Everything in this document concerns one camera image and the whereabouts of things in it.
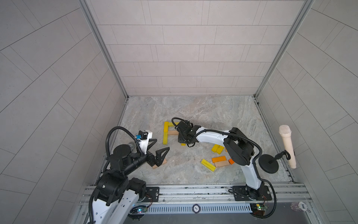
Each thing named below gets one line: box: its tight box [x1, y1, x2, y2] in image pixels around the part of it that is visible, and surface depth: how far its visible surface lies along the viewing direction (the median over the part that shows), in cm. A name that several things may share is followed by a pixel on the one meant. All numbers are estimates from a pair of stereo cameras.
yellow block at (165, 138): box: [162, 132, 169, 145], surface depth 93 cm
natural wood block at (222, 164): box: [214, 160, 230, 168], surface depth 82 cm
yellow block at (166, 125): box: [163, 121, 169, 133], surface depth 98 cm
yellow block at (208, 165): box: [200, 158, 216, 172], surface depth 82 cm
